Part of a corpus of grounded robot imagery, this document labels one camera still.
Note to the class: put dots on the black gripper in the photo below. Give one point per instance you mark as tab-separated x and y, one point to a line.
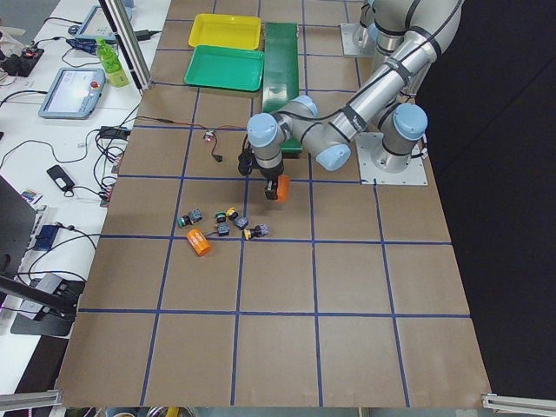
271	175

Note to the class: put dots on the plain orange cylinder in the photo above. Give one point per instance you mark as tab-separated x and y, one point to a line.
282	189

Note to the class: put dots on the yellow push button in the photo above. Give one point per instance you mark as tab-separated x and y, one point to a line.
259	230
239	220

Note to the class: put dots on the green push button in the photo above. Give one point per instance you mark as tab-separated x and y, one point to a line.
221	226
191	218

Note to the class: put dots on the orange cylinder with 4680 print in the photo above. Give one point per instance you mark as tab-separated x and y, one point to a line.
198	242

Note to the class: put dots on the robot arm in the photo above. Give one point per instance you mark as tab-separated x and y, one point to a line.
435	20
328	139

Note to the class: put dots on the small controller circuit board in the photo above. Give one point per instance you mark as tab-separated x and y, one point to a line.
210	135

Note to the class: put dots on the green plastic tray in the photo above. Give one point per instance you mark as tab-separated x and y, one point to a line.
225	68

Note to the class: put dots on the green conveyor belt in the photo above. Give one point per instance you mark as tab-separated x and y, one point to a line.
280	82

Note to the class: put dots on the yellow plastic tray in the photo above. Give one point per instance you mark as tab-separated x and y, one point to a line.
228	31

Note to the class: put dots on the black power adapter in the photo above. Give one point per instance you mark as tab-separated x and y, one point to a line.
116	133

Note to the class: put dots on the black phone device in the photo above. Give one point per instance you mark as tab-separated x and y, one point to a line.
61	179

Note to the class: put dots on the green tea bottle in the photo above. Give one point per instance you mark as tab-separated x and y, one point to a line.
111	64

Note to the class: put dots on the teach pendant near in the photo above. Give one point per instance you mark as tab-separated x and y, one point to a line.
73	94

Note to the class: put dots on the teach pendant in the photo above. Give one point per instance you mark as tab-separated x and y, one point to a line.
73	94
95	26

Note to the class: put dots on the teach pendant far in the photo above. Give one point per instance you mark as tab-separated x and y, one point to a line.
95	26

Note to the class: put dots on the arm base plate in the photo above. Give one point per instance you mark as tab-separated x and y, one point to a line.
378	167
357	41

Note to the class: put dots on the aluminium frame post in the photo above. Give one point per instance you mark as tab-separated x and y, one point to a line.
117	17

